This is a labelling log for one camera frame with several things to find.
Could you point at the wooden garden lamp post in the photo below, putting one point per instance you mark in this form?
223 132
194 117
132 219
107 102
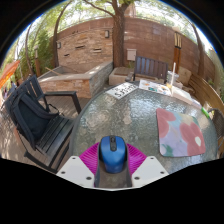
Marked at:
177 50

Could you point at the small pale book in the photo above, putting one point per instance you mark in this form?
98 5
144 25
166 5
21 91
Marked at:
197 103

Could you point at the colourful open magazine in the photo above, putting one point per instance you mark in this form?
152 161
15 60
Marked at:
153 87

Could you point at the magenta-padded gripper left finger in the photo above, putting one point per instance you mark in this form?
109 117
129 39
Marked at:
75 170

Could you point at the dark wooden slatted chair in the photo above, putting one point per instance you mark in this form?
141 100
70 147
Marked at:
150 68

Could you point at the black wall lamp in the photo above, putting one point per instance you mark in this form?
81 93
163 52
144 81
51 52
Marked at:
106 33
58 45

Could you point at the pale stone block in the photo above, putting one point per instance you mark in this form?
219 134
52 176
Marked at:
185 75

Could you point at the grey wall utility box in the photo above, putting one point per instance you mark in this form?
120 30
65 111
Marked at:
131 55

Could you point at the white book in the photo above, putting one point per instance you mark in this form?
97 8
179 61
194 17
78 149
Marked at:
181 95

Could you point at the blue computer mouse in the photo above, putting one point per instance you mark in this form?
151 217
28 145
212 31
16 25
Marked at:
113 155

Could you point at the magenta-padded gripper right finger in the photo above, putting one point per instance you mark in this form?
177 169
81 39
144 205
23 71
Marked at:
148 168

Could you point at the large forked tree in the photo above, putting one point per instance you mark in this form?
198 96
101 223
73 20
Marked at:
118 40

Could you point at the thin leaning tree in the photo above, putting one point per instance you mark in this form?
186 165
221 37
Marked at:
56 50

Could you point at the slender tree trunk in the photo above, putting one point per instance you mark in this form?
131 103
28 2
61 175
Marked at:
200 53

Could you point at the white licence plate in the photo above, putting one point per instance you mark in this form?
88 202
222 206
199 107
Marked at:
121 90

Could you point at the floral print mouse pad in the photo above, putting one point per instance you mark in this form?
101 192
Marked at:
181 133

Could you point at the white drinking straw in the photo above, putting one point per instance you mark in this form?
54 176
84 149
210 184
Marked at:
173 71

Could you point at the low concrete platform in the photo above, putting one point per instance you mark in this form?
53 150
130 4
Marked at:
118 76

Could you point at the clear plastic cup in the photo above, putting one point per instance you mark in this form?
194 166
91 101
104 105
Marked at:
175 78

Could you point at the wooden slatted bench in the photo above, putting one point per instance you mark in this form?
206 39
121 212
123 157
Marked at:
206 91

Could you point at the black slatted patio chair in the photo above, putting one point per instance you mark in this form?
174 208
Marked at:
55 133

